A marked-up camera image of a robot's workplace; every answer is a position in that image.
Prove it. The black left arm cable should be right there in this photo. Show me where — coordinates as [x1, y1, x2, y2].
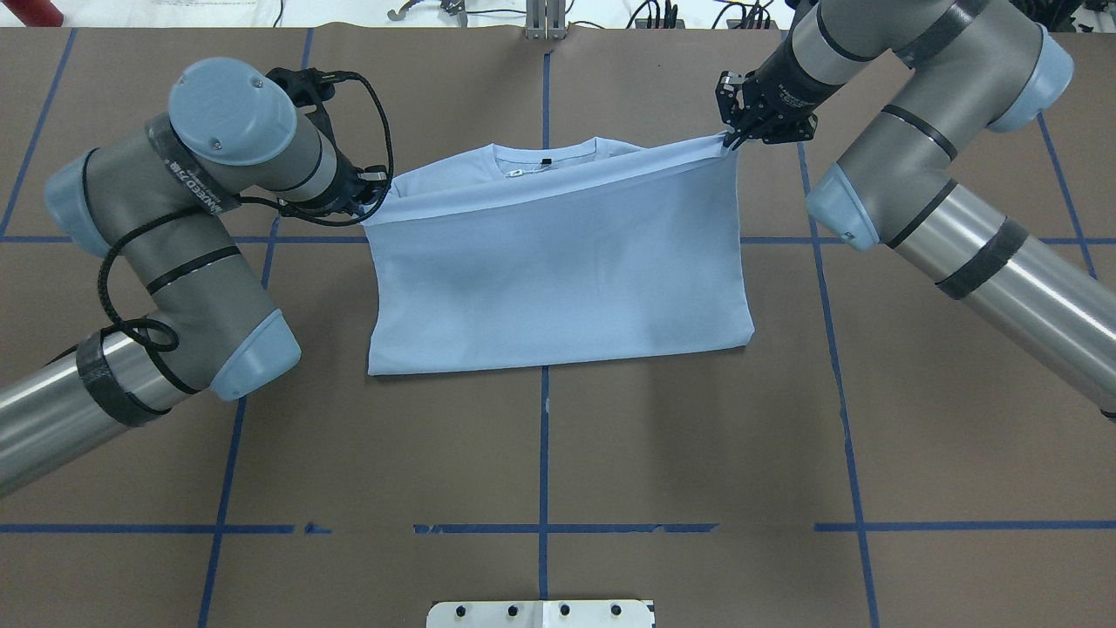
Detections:
[94, 70, 397, 402]

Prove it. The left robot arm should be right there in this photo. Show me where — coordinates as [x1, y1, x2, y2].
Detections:
[1, 58, 394, 495]

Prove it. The light blue t-shirt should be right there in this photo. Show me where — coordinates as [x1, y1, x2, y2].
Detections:
[364, 135, 754, 375]

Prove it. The aluminium frame post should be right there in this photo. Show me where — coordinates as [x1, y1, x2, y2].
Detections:
[525, 0, 573, 41]

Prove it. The red cylinder bottle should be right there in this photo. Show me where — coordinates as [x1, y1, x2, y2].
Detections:
[3, 0, 65, 28]

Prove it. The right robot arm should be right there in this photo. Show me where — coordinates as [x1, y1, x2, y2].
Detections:
[715, 1, 1115, 418]

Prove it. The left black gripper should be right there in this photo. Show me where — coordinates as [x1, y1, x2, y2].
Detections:
[264, 67, 391, 210]

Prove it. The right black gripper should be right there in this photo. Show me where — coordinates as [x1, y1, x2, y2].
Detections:
[715, 73, 818, 152]

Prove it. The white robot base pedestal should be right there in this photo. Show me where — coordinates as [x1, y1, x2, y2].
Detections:
[425, 599, 657, 627]

